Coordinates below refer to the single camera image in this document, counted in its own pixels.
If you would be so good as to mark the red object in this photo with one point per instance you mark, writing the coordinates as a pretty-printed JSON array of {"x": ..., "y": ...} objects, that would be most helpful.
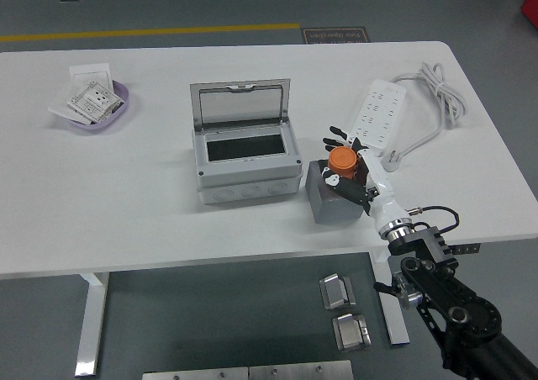
[{"x": 531, "y": 6}]

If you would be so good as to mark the orange cylinder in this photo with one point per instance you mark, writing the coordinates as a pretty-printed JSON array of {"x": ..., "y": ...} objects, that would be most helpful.
[{"x": 341, "y": 159}]

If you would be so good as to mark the grey metal base plate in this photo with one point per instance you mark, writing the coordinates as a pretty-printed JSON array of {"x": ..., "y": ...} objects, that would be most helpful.
[
  {"x": 193, "y": 374},
  {"x": 302, "y": 371}
]

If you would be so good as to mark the white blank switch plate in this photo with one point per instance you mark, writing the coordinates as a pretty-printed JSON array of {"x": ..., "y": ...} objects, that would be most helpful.
[{"x": 90, "y": 75}]

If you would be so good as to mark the small metal floor bracket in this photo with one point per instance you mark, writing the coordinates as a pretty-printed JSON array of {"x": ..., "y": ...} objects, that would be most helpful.
[
  {"x": 336, "y": 293},
  {"x": 351, "y": 334}
]

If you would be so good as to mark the white socket panel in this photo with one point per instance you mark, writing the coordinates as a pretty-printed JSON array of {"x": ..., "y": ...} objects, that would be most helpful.
[{"x": 94, "y": 98}]

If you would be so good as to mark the black table control panel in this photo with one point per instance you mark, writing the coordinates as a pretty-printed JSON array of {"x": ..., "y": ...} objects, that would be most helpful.
[{"x": 468, "y": 249}]

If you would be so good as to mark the brown floor sign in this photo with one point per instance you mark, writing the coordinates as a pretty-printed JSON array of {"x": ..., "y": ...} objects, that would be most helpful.
[{"x": 336, "y": 35}]

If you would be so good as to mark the grey junction box clear lid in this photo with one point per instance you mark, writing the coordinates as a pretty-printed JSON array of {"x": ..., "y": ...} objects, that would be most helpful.
[{"x": 248, "y": 176}]

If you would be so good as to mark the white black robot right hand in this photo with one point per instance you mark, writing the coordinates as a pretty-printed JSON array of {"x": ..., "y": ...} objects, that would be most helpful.
[{"x": 384, "y": 203}]

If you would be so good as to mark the grey cube with round hole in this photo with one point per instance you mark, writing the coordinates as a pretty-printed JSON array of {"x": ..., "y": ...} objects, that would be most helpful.
[{"x": 325, "y": 212}]

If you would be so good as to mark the white table leg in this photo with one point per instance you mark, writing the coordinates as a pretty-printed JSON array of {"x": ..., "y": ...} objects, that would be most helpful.
[
  {"x": 90, "y": 325},
  {"x": 395, "y": 325}
]

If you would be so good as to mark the white flat cover plate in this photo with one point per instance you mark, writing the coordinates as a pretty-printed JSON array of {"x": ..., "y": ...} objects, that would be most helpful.
[{"x": 67, "y": 115}]

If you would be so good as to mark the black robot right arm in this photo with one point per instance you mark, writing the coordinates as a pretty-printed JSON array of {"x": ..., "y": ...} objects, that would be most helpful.
[{"x": 437, "y": 287}]

